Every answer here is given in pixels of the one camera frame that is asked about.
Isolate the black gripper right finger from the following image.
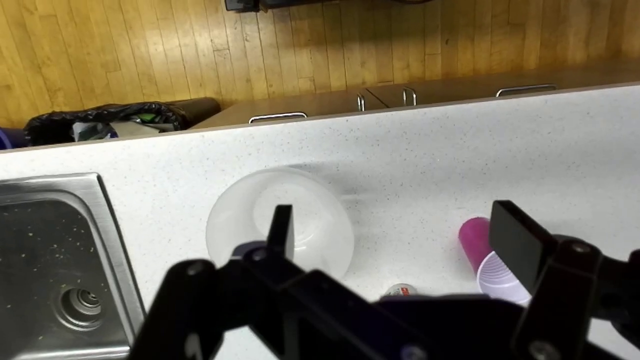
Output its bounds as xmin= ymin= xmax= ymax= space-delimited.
xmin=488 ymin=198 xmax=640 ymax=360

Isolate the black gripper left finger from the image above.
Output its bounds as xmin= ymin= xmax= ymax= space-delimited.
xmin=127 ymin=202 xmax=376 ymax=360

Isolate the silver red soda can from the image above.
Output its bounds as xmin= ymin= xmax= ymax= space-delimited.
xmin=384 ymin=282 xmax=420 ymax=299

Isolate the translucent plastic bowl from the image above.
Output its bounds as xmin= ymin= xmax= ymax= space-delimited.
xmin=205 ymin=166 xmax=357 ymax=282

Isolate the pink plastic cup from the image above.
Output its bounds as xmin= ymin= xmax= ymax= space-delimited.
xmin=457 ymin=216 xmax=537 ymax=308

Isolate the stainless steel double sink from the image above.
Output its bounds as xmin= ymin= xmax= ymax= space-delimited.
xmin=0 ymin=169 xmax=148 ymax=360

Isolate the black trash bag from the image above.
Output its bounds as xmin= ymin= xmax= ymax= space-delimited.
xmin=24 ymin=95 xmax=225 ymax=148

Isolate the wooden base cabinet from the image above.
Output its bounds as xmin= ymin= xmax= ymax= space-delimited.
xmin=193 ymin=64 xmax=640 ymax=132

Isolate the blue recycling bin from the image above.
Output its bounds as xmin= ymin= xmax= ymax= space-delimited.
xmin=0 ymin=128 xmax=30 ymax=149

